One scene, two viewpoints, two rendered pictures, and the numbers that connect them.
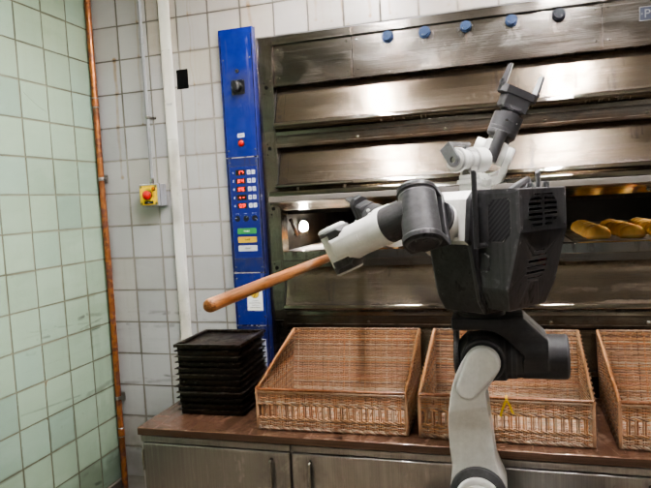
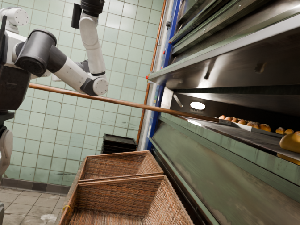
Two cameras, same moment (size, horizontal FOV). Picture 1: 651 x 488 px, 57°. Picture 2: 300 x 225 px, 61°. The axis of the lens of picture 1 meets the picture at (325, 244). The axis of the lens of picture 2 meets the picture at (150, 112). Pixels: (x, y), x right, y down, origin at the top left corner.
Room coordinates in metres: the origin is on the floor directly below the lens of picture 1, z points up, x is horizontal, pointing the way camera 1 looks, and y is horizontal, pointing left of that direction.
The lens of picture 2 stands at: (1.69, -1.62, 1.25)
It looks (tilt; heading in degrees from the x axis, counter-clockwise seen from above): 3 degrees down; 65
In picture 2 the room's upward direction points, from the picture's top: 11 degrees clockwise
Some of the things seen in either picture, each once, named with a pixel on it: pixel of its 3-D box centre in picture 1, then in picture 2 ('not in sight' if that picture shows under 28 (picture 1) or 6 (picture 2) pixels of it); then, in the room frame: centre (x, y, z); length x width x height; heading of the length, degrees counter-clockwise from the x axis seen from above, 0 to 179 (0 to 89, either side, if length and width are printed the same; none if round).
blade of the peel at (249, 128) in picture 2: not in sight; (253, 127); (3.13, -0.31, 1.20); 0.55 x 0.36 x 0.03; 74
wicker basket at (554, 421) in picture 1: (503, 380); (119, 216); (2.12, -0.61, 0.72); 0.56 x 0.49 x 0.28; 72
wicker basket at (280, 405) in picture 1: (343, 375); (117, 173); (2.29, -0.04, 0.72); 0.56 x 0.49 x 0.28; 75
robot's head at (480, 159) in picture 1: (470, 164); (13, 19); (1.57, -0.38, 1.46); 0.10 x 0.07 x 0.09; 129
